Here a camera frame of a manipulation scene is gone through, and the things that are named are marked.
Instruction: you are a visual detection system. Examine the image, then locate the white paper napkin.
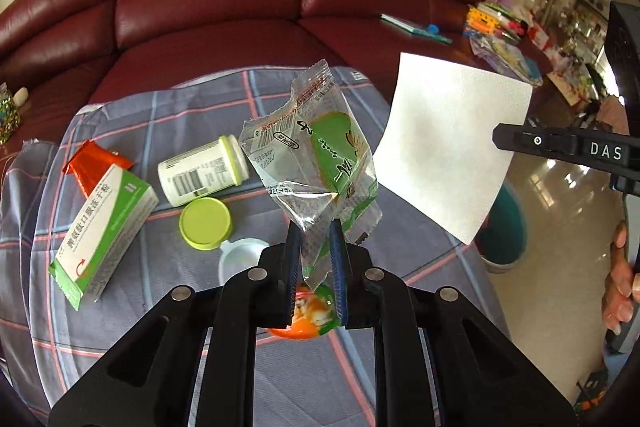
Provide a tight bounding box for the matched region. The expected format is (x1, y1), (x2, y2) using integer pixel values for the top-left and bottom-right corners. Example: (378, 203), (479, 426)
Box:
(372, 53), (533, 246)

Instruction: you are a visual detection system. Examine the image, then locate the person's right hand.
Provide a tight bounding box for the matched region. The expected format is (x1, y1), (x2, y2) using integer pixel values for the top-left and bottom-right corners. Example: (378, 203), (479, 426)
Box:
(602, 221), (640, 335)

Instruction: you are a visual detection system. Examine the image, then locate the orange snack packet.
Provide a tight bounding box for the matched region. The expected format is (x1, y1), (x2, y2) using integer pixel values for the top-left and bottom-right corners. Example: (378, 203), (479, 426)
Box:
(267, 282), (341, 340)

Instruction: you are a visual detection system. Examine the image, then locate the grey checked cloth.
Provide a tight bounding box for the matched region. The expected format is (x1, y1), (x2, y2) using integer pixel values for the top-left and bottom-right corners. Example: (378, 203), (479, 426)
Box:
(0, 66), (511, 427)

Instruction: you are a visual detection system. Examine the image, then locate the thin teal book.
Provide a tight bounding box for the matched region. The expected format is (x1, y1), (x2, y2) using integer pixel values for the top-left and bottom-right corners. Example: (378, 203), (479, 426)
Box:
(380, 13), (453, 45)

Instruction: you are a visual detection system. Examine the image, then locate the white bottle with green cap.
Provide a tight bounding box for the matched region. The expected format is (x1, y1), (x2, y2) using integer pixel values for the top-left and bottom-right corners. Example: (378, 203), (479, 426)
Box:
(157, 135), (251, 208)

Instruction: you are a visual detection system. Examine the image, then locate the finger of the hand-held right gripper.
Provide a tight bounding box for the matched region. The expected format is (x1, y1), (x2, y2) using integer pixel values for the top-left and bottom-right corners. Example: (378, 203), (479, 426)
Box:
(492, 123), (551, 156)

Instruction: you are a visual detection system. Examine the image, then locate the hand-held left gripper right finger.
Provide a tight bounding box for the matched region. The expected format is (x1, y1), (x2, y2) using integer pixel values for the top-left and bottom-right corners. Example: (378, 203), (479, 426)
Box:
(327, 218), (576, 427)

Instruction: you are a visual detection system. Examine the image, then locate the small white plastic cup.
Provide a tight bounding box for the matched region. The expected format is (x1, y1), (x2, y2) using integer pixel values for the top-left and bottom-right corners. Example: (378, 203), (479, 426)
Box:
(218, 238), (271, 288)

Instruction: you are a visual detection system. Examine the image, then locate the orange foil snack wrapper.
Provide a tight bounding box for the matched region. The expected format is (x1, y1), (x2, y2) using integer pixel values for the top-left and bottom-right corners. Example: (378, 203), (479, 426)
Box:
(62, 140), (135, 198)

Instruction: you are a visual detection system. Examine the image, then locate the light green round lid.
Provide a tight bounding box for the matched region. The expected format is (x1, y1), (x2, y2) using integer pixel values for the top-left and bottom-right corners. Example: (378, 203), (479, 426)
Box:
(179, 198), (235, 251)

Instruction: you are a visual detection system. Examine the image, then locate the colourful clutter pile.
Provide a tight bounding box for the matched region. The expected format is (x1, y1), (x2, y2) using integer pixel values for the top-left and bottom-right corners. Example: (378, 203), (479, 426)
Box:
(530, 0), (616, 118)

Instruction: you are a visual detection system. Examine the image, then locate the pile of colourful books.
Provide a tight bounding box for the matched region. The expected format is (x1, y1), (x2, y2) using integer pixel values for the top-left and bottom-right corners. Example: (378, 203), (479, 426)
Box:
(462, 2), (531, 42)

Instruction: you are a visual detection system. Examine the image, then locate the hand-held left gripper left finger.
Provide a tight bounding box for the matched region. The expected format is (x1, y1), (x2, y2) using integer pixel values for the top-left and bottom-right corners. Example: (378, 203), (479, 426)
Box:
(47, 222), (306, 427)

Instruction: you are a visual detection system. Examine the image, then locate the teal plastic bucket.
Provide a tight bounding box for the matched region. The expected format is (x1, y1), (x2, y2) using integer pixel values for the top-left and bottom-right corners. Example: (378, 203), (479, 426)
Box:
(475, 179), (528, 275)

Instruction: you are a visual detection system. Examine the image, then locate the bag of colourful beads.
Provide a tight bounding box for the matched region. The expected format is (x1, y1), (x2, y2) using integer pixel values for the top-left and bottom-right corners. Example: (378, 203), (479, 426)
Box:
(0, 83), (23, 145)

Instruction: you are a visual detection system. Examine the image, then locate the green white medicine box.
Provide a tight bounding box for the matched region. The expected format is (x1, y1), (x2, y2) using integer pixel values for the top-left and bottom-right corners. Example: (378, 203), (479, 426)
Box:
(48, 164), (160, 312)

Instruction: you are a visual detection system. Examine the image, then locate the clear green snack wrapper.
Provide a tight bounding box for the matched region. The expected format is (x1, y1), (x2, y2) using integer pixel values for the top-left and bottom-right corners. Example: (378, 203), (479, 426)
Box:
(237, 59), (383, 293)

